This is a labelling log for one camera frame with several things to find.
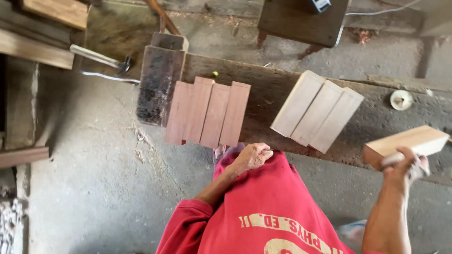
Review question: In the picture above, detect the person's right hand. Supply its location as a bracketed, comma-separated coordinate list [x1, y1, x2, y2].
[381, 146, 431, 189]

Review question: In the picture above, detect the person's left hand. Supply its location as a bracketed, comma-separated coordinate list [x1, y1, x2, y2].
[230, 143, 274, 173]

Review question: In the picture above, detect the pale wooden block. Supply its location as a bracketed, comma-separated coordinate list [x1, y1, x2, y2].
[363, 125, 450, 172]
[270, 70, 326, 138]
[308, 87, 365, 154]
[290, 80, 344, 147]

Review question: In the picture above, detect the person's foot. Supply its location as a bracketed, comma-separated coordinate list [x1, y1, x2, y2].
[213, 143, 227, 163]

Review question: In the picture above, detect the reddish wooden slat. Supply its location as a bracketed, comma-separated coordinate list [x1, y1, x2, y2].
[199, 83, 231, 149]
[182, 76, 215, 144]
[219, 81, 251, 147]
[165, 80, 194, 146]

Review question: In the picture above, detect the red printed shirt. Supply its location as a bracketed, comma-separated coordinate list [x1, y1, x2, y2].
[155, 143, 387, 254]

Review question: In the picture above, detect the long weathered wooden plank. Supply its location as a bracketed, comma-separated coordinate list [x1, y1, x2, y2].
[180, 53, 452, 187]

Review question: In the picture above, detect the white round plastic cap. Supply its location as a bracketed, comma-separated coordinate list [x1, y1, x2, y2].
[390, 90, 414, 111]

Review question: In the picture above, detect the white blue slipper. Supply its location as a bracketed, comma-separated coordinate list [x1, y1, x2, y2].
[335, 219, 368, 246]

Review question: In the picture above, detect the dark charred wooden block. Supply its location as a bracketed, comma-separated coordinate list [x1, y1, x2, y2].
[136, 45, 186, 128]

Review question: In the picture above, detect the dark wooden stool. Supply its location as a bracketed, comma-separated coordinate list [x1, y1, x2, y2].
[256, 0, 351, 60]

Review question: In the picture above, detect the thin bent metal rod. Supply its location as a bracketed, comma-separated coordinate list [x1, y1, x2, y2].
[81, 71, 141, 85]

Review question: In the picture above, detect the brown wooden plank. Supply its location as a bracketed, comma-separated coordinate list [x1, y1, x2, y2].
[0, 146, 50, 169]

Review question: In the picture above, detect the grey weathered wooden board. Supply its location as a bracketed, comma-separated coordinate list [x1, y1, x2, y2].
[0, 28, 75, 70]

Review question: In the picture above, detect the light wooden board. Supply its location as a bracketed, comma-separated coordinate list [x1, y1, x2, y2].
[20, 0, 89, 31]

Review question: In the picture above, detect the carved pale wooden piece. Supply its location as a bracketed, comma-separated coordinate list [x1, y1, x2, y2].
[0, 198, 29, 254]

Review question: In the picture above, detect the white cable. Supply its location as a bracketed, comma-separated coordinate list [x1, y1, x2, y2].
[345, 0, 424, 17]

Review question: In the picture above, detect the curved brown wooden handle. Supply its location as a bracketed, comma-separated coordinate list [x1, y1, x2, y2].
[144, 0, 182, 36]

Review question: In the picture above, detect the hammer with pale handle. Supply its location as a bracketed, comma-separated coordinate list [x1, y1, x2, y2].
[69, 44, 132, 76]

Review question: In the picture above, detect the upright grey wooden post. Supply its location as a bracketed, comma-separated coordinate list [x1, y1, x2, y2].
[4, 56, 40, 151]

